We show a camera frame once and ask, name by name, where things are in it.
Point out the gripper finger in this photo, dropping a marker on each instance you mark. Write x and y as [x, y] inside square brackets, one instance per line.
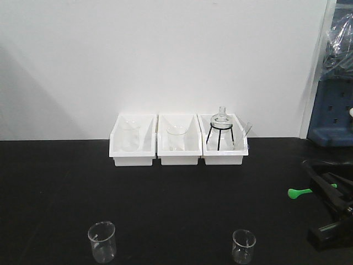
[335, 191]
[334, 235]

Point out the green plastic spoon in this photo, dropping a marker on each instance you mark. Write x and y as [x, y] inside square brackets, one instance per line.
[295, 193]

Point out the small front glass beaker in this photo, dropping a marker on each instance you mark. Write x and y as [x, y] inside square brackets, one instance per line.
[243, 246]

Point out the right white plastic bin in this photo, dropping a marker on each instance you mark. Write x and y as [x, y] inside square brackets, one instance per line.
[233, 157]

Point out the white plastic bin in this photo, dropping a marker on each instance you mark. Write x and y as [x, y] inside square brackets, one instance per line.
[193, 143]
[233, 157]
[147, 150]

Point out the clear plastic bag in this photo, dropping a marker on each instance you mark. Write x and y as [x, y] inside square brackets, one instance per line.
[336, 41]

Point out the glass flask on tripod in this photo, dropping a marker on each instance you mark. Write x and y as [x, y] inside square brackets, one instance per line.
[221, 120]

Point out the middle white plastic bin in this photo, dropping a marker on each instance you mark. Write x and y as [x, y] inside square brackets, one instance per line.
[193, 143]

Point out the glass beaker in middle bin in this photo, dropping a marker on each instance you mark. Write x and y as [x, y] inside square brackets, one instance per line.
[176, 135]

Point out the glass beaker in bin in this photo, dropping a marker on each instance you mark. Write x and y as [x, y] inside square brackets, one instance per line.
[130, 135]
[176, 135]

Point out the left white plastic bin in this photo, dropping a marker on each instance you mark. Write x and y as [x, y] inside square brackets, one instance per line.
[147, 150]

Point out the glass beaker in left bin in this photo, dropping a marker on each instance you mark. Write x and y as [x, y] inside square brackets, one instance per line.
[130, 135]

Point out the large front glass beaker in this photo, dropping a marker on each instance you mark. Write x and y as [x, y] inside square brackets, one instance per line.
[102, 240]

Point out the black wire tripod stand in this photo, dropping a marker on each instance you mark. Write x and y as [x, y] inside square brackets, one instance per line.
[220, 139]

